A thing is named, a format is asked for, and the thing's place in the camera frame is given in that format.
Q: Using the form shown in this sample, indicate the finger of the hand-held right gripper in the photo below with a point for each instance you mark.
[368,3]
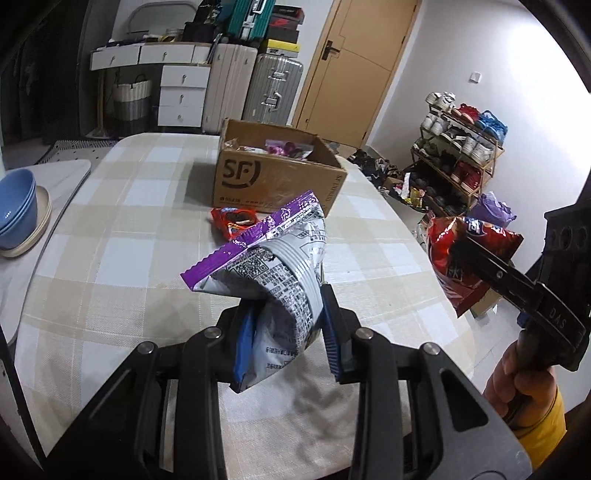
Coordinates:
[498,274]

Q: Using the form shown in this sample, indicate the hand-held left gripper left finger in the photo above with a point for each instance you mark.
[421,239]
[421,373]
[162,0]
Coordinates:
[244,350]

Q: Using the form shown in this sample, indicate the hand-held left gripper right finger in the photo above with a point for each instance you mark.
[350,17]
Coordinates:
[331,341]

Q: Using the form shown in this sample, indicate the dark red chip bag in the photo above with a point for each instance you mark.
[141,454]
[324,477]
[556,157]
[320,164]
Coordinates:
[450,272]

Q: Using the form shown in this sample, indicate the purple and white snack bag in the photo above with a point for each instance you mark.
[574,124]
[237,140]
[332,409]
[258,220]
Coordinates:
[277,277]

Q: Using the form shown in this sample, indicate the brown cardboard box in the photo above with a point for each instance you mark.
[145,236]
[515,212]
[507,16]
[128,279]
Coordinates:
[268,184]

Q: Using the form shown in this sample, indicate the person's right hand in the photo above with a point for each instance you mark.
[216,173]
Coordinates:
[508,383]

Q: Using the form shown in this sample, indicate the small cardboard box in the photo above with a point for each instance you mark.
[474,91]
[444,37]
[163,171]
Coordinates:
[487,300]

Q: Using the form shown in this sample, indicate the purple plastic bag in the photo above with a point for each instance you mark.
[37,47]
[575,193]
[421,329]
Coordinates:
[491,210]

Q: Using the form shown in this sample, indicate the shoe rack with shoes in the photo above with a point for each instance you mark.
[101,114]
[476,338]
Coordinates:
[457,157]

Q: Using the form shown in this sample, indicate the red chocolate cookie packet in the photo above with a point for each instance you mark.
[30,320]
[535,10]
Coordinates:
[233,221]

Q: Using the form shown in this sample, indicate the checked tablecloth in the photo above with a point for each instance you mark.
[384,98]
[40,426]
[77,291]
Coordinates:
[129,240]

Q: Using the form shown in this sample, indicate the beige plate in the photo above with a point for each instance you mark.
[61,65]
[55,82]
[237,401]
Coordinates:
[41,217]

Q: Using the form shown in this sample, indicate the wooden door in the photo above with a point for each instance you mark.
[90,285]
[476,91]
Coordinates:
[351,69]

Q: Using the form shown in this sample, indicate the silver suitcase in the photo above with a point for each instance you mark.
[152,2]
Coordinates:
[272,90]

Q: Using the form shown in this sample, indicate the grey patterned floor mat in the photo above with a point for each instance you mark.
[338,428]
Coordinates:
[78,150]

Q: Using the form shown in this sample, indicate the white suitcase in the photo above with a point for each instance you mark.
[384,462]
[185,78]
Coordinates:
[228,87]

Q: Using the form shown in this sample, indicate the stack of blue bowls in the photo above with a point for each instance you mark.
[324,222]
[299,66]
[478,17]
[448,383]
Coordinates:
[16,207]

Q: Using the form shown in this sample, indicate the white and grey basket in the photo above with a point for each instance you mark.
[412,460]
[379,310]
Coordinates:
[131,99]

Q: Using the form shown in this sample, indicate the white drawer unit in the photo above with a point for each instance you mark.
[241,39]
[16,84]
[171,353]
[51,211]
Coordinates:
[175,83]

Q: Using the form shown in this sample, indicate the stack of shoe boxes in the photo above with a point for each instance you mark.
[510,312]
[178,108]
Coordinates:
[284,30]

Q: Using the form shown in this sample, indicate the teal suitcase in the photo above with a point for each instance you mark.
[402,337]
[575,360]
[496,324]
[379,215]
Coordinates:
[247,21]

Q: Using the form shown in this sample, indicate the wall light switch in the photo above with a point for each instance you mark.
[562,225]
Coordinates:
[475,77]

